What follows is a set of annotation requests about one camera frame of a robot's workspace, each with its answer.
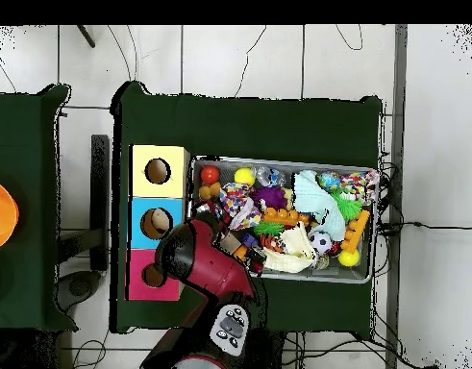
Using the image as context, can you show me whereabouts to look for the green spiky ball with eyes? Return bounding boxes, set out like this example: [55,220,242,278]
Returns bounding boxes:
[330,189,364,223]

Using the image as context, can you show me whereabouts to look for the crushed clear plastic bottle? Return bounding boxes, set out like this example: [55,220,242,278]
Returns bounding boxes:
[198,202,223,220]
[256,165,287,188]

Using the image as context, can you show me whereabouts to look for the orange studded building brick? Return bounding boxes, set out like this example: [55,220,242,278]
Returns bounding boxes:
[262,207,311,227]

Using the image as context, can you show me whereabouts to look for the black panel stand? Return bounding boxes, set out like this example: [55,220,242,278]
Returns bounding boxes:
[89,134,111,272]

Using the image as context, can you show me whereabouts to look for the crushed soda can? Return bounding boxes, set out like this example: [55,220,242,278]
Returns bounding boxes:
[250,247,268,275]

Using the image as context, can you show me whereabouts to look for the globe print ball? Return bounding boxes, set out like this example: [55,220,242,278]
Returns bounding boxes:
[317,171,342,193]

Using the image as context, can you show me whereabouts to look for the wire mesh bin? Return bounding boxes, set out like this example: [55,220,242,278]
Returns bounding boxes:
[183,154,381,285]

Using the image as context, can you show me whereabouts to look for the small soccer ball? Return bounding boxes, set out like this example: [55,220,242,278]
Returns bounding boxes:
[309,230,334,255]

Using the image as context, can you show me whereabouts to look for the mint green cloth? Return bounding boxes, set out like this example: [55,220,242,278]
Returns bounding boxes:
[292,169,348,242]

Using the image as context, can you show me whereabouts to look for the wooden three-hole box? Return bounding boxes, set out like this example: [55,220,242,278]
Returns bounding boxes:
[125,144,191,302]

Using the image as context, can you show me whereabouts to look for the cream waffle cloth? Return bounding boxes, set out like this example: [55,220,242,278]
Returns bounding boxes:
[261,221,318,275]

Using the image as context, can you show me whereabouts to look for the yellow ball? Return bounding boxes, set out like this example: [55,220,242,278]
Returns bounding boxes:
[234,167,257,187]

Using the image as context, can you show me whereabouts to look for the long black floor cable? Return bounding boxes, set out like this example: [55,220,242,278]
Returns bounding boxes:
[377,220,472,236]

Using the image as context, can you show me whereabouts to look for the red orange ball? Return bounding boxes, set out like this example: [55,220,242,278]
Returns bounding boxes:
[199,165,221,186]

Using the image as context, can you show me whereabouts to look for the orange bowl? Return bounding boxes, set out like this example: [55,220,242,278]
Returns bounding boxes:
[0,178,20,254]

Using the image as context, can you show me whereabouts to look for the dark green side tablecloth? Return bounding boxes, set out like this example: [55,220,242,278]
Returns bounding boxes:
[0,83,79,332]

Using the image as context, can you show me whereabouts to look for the purple knobbly toy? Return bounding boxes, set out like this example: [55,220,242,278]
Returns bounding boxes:
[250,185,289,210]

